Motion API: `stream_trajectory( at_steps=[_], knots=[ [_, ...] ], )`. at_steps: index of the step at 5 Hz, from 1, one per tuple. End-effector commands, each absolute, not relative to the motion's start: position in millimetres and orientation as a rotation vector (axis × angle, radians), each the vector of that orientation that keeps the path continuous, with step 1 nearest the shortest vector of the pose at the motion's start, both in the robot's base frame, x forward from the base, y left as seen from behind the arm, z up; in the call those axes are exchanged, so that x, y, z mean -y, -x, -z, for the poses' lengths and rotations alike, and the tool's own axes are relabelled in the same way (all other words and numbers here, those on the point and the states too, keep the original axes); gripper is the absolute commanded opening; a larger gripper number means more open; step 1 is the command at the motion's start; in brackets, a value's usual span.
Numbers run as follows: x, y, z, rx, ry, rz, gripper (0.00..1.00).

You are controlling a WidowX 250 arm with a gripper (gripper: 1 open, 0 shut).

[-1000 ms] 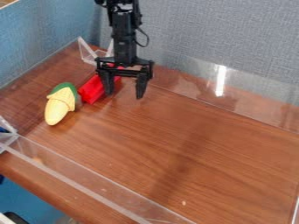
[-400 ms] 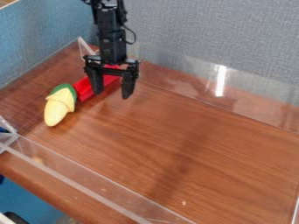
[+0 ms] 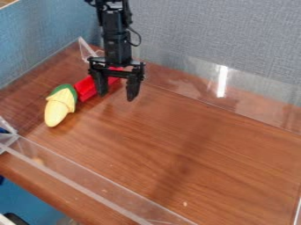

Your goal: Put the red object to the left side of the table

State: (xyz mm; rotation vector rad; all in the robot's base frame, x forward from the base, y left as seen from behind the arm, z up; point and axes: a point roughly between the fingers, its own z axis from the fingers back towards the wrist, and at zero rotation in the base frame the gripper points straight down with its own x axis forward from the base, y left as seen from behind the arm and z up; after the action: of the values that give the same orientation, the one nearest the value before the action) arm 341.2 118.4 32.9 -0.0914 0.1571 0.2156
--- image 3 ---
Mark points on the clear acrylic corner bracket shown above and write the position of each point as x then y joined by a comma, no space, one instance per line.
86,50

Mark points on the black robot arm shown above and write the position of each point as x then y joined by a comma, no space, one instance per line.
114,17

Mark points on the yellow green toy corn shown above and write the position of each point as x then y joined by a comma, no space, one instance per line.
61,104

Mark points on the clear acrylic front wall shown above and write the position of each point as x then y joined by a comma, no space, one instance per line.
118,198

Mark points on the clear acrylic back wall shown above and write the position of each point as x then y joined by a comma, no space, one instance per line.
257,97

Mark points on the clear acrylic front bracket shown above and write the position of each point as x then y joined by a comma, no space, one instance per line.
10,138

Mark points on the clear acrylic wall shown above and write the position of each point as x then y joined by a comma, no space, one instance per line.
118,198
257,97

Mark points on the red plastic block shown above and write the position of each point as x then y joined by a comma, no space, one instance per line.
86,89

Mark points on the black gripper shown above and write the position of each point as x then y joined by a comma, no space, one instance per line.
132,71

